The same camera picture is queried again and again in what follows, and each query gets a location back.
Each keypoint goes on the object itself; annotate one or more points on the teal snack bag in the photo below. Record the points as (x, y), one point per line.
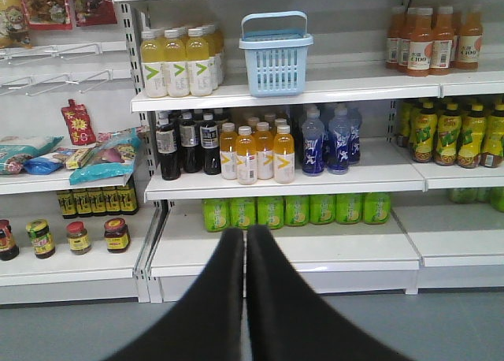
(113, 156)

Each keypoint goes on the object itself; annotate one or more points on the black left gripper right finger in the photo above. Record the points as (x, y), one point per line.
(287, 320)

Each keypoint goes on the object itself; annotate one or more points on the green soda can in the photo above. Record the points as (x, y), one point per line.
(321, 209)
(243, 212)
(216, 214)
(296, 210)
(270, 211)
(376, 208)
(348, 209)

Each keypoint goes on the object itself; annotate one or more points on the dark tea bottle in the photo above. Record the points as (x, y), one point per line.
(190, 144)
(167, 149)
(210, 144)

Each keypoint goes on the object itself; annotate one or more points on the sauce jar green lid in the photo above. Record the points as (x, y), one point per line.
(41, 238)

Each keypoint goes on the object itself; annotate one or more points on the pale yellow drink bottle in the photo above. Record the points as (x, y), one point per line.
(198, 63)
(175, 65)
(152, 58)

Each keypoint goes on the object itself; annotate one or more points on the light blue plastic basket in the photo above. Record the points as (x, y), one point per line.
(276, 59)

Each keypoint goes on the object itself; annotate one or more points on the yellow lemon tea bottle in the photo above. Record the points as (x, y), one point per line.
(425, 125)
(492, 151)
(471, 137)
(448, 129)

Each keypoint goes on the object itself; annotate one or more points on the sauce jar red lid small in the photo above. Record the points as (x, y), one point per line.
(77, 235)

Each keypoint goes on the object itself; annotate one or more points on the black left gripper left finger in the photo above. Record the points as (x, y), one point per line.
(206, 323)

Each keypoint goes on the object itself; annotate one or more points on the orange C100 juice bottle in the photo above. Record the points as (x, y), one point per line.
(443, 36)
(420, 46)
(470, 40)

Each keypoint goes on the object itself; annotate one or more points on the red spouted sauce pouch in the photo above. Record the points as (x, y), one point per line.
(78, 122)

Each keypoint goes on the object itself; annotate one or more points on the blue sports drink bottle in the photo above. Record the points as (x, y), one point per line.
(313, 138)
(339, 135)

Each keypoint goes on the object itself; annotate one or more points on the orange drink bottle white label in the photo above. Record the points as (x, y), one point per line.
(227, 151)
(283, 155)
(246, 156)
(264, 147)

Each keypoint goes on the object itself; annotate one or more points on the dark sauce jar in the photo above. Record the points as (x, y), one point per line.
(9, 248)

